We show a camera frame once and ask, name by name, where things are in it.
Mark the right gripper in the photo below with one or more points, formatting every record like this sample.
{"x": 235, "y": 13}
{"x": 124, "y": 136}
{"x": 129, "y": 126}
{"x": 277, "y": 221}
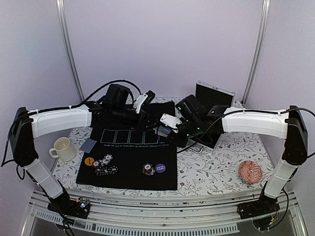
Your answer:
{"x": 181, "y": 142}

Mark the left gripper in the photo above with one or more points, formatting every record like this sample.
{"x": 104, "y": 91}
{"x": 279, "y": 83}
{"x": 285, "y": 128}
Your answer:
{"x": 145, "y": 116}

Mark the purple small blind button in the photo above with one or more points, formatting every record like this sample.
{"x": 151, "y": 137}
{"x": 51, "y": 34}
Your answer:
{"x": 160, "y": 168}

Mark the orange black poker chip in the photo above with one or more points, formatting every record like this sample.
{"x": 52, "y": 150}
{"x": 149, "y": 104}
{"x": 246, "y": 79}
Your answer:
{"x": 148, "y": 169}

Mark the black white chip stack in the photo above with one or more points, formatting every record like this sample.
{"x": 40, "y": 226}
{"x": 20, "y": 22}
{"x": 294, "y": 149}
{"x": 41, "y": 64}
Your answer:
{"x": 102, "y": 166}

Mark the orange big blind button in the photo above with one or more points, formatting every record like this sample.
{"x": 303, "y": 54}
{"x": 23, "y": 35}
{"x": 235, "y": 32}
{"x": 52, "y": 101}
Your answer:
{"x": 89, "y": 161}

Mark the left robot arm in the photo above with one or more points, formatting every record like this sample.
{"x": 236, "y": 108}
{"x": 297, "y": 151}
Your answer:
{"x": 28, "y": 125}

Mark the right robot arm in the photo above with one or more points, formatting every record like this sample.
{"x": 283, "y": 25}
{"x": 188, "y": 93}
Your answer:
{"x": 284, "y": 124}

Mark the black poker playing mat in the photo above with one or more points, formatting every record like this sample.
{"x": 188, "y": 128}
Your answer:
{"x": 131, "y": 149}

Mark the aluminium poker chip case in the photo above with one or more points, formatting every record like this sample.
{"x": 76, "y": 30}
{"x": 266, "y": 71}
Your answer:
{"x": 210, "y": 96}

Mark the cream ceramic mug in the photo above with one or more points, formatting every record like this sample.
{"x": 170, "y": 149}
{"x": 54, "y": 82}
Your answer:
{"x": 63, "y": 149}

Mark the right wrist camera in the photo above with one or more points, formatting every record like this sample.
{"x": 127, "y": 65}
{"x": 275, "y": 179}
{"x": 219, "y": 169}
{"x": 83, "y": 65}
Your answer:
{"x": 170, "y": 121}

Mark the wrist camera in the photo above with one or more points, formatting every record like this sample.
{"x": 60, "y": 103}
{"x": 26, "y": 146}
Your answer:
{"x": 170, "y": 121}
{"x": 143, "y": 99}

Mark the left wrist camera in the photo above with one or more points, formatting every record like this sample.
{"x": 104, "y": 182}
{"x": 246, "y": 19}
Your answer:
{"x": 143, "y": 99}

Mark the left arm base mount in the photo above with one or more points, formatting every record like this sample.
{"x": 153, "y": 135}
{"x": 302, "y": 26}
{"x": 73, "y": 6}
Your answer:
{"x": 79, "y": 208}

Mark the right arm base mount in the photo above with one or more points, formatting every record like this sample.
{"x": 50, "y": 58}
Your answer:
{"x": 260, "y": 207}

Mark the left aluminium frame post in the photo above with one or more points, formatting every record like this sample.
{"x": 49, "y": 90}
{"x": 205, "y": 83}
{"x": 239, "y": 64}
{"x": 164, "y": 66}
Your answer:
{"x": 68, "y": 48}

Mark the aluminium frame post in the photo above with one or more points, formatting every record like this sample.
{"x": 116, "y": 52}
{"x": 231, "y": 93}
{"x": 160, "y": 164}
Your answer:
{"x": 68, "y": 48}
{"x": 257, "y": 51}

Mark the right aluminium frame post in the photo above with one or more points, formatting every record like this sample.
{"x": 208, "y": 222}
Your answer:
{"x": 257, "y": 51}

